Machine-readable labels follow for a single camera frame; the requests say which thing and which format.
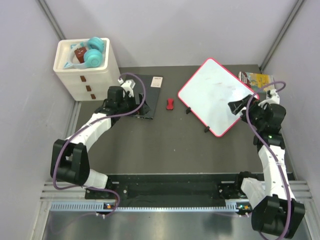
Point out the yellow green book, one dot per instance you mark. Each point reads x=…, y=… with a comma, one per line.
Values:
x=255, y=80

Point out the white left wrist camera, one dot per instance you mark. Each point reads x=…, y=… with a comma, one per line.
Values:
x=128, y=87

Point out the teal cat ear headphones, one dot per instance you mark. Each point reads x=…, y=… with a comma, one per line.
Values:
x=93, y=56

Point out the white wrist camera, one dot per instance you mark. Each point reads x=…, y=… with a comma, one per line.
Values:
x=272, y=97
x=128, y=87

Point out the grey slotted cable duct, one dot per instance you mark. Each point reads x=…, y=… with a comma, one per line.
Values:
x=100, y=206

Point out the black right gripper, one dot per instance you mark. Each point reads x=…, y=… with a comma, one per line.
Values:
x=237, y=106

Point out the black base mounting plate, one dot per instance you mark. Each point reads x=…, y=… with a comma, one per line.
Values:
x=174, y=190

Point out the white drawer unit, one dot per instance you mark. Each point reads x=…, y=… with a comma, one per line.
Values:
x=90, y=84

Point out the brown cube toy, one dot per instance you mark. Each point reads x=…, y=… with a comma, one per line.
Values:
x=79, y=54

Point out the red whiteboard eraser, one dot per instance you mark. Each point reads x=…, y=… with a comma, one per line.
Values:
x=170, y=104

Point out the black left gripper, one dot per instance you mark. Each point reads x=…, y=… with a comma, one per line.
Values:
x=132, y=99

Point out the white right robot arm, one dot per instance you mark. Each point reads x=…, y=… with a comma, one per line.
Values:
x=275, y=210

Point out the pink framed whiteboard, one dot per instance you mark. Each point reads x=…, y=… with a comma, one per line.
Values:
x=208, y=92

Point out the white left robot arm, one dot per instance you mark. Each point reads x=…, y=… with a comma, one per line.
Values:
x=70, y=165

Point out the black notebook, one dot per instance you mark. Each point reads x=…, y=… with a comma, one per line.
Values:
x=152, y=85

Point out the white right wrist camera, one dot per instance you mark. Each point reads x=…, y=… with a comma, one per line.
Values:
x=272, y=97

